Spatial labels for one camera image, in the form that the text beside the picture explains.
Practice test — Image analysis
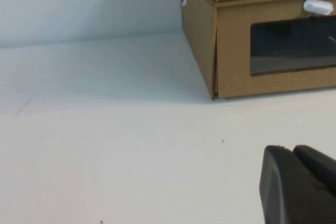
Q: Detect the white plastic drawer handle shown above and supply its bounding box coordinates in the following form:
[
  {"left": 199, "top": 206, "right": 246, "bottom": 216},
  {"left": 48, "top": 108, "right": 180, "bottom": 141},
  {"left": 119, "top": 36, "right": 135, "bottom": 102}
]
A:
[{"left": 303, "top": 0, "right": 334, "bottom": 15}]

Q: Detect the cardboard drawer with window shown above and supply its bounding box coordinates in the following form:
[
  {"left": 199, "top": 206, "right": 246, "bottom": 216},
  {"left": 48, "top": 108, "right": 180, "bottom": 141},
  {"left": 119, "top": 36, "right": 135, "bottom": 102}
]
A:
[{"left": 216, "top": 0, "right": 336, "bottom": 99}]

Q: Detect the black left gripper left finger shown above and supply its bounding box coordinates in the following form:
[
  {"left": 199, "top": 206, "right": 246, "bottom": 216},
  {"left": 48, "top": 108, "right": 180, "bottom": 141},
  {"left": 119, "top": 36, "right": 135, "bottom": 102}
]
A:
[{"left": 259, "top": 145, "right": 336, "bottom": 224}]

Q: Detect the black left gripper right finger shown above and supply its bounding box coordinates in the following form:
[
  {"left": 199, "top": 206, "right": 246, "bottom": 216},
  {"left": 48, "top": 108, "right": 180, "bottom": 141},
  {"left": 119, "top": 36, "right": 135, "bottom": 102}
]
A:
[{"left": 293, "top": 145, "right": 336, "bottom": 195}]

